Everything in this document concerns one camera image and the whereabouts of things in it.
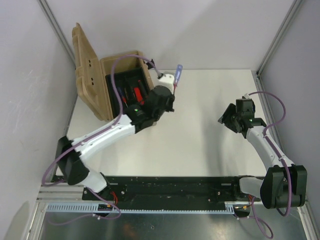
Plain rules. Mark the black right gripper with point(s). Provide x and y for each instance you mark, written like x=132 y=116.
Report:
x=225 y=118

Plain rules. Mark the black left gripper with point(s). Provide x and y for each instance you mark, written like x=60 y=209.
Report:
x=169 y=107

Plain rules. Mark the black tool box tray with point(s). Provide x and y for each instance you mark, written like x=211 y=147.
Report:
x=127 y=80

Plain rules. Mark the blue handled screwdriver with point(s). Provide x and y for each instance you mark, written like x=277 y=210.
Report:
x=124 y=100
x=177 y=77

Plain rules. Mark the tan plastic tool box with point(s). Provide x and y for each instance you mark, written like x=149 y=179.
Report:
x=90 y=73

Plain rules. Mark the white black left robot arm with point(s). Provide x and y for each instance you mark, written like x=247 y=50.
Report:
x=73 y=154

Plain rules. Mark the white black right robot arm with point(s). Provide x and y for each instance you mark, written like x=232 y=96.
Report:
x=285 y=183

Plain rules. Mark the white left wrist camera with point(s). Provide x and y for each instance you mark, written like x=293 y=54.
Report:
x=167 y=80

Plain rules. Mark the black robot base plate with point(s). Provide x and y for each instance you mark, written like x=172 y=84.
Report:
x=220 y=189

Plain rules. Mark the right aluminium frame post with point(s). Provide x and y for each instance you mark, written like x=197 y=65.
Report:
x=280 y=34

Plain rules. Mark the aluminium frame post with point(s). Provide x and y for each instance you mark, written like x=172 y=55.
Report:
x=49 y=14
x=280 y=34

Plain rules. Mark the aluminium frame rail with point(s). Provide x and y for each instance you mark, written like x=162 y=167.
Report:
x=62 y=192

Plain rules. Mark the left aluminium frame post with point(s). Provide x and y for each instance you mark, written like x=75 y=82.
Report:
x=49 y=14

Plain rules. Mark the grey slotted cable duct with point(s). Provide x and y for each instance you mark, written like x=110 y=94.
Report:
x=103 y=208

